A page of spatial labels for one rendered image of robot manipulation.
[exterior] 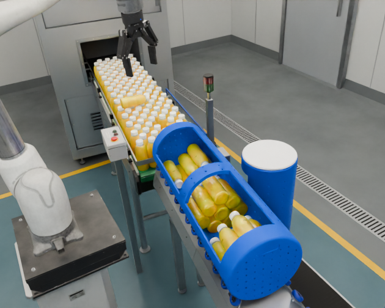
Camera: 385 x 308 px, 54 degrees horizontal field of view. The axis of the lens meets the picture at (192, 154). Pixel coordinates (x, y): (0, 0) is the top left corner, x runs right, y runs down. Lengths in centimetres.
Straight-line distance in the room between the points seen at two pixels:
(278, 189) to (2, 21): 140
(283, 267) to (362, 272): 157
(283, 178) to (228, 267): 78
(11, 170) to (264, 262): 96
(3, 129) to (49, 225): 37
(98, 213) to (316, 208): 211
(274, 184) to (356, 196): 165
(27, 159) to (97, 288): 57
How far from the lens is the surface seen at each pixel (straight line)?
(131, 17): 139
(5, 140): 151
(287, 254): 135
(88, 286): 163
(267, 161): 194
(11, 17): 125
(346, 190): 355
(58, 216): 145
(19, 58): 603
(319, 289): 255
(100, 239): 150
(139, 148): 207
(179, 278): 254
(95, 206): 165
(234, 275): 128
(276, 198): 200
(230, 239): 139
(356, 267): 293
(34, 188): 140
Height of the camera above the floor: 212
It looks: 33 degrees down
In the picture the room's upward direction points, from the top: 4 degrees counter-clockwise
